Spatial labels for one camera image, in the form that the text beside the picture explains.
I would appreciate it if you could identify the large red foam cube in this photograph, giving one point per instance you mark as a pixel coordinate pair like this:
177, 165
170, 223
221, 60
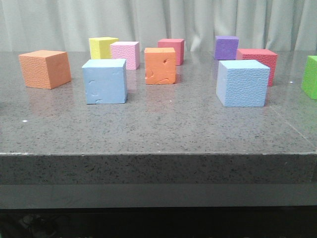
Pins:
264, 56

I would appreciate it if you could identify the small red foam cube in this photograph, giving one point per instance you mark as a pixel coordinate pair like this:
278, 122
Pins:
177, 44

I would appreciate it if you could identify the purple foam cube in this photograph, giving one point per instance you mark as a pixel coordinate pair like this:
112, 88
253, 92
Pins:
226, 47

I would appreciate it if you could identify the pink foam cube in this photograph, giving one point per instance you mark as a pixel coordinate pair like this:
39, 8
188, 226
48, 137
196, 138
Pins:
127, 50

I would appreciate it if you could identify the textured light blue foam cube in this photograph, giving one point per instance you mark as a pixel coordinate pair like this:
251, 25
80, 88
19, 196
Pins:
242, 83

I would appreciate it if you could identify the yellow foam cube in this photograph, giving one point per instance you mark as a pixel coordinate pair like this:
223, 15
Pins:
100, 47

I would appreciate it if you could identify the green foam cube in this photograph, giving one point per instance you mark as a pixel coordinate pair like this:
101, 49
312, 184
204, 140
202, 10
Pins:
309, 82

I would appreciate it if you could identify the dented orange foam cube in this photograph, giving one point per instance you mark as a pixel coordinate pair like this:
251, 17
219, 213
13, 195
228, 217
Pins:
160, 66

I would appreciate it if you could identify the large orange foam cube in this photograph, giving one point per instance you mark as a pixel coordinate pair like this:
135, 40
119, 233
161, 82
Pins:
45, 69

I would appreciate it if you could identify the grey pleated curtain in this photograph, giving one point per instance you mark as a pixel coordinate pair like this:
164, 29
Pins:
279, 25

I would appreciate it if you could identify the smooth light blue foam cube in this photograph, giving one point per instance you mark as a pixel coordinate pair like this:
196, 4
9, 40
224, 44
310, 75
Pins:
105, 81

